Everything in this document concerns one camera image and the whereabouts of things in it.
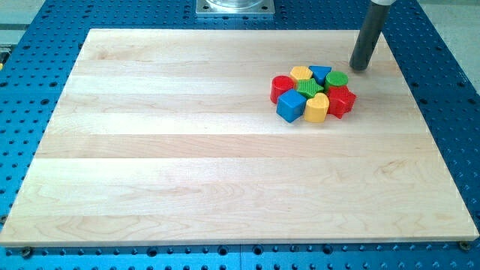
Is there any red star block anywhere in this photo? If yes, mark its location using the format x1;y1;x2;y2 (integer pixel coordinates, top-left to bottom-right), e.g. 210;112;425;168
327;85;357;119

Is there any light wooden board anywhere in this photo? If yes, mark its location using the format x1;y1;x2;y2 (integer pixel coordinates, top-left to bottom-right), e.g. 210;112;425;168
1;29;479;247

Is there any yellow heart block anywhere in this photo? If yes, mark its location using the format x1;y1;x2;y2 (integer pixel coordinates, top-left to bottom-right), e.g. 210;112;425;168
304;93;330;123

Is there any red cylinder block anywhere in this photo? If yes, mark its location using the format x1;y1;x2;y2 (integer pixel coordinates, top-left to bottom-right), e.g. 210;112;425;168
270;75;296;104

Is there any green star block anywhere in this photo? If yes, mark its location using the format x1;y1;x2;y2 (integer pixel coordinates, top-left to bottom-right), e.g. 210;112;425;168
296;78;324;99

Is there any blue cube block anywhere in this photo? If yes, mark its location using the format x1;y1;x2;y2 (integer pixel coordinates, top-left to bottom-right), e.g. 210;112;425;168
276;89;307;123

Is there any blue perforated table plate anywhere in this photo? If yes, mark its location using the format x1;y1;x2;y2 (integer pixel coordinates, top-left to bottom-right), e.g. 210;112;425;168
1;1;479;269

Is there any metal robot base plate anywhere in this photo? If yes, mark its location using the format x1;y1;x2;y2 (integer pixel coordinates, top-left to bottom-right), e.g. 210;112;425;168
195;0;275;16

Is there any blue triangle block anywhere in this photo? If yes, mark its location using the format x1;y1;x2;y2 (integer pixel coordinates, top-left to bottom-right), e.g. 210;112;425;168
308;65;332;86

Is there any yellow hexagon block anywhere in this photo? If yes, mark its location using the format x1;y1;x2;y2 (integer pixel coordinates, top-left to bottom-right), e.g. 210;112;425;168
289;66;313;83

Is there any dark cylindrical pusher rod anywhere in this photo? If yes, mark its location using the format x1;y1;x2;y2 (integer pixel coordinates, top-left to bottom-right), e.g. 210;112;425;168
349;0;395;71

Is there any green cylinder block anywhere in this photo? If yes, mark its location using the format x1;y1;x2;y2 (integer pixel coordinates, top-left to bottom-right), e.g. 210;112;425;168
325;70;349;92

